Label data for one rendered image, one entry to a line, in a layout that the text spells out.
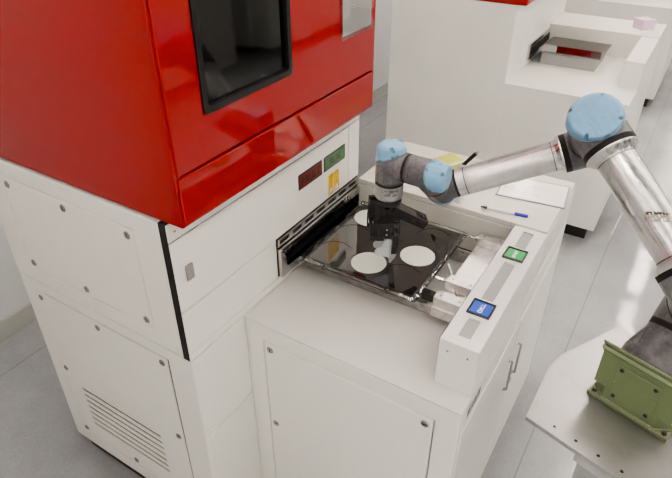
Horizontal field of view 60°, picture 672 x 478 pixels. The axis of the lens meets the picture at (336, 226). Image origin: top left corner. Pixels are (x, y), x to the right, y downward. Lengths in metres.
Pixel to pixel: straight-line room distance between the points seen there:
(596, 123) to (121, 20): 0.96
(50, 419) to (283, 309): 1.31
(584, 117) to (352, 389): 0.84
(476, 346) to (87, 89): 0.97
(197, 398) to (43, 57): 0.89
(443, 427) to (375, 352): 0.24
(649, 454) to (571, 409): 0.17
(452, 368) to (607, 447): 0.35
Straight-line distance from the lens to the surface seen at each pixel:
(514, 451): 2.42
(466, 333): 1.38
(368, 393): 1.51
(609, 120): 1.37
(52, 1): 1.27
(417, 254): 1.70
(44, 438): 2.61
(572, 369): 1.57
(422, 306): 1.62
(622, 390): 1.47
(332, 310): 1.62
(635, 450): 1.46
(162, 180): 1.21
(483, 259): 1.75
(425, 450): 1.55
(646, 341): 1.43
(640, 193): 1.35
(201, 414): 1.67
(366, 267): 1.64
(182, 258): 1.34
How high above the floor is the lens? 1.88
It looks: 33 degrees down
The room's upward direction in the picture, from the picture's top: straight up
